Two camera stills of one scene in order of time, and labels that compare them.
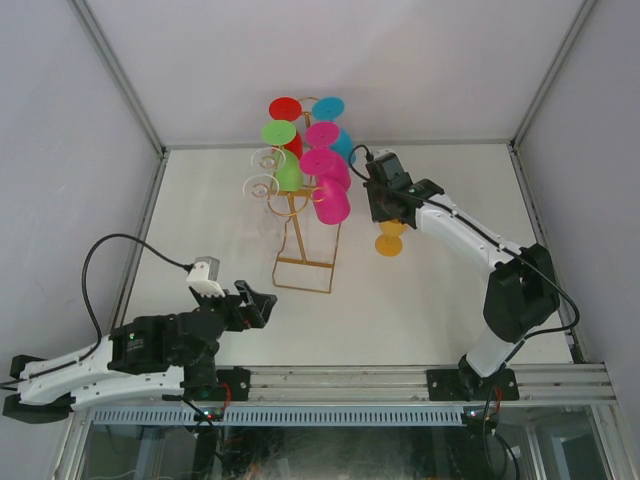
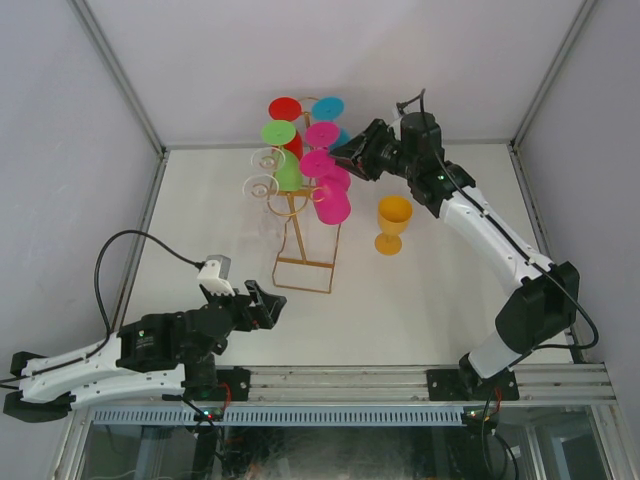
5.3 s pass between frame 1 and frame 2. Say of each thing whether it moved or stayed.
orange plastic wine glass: stayed
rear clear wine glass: stayed
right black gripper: moved
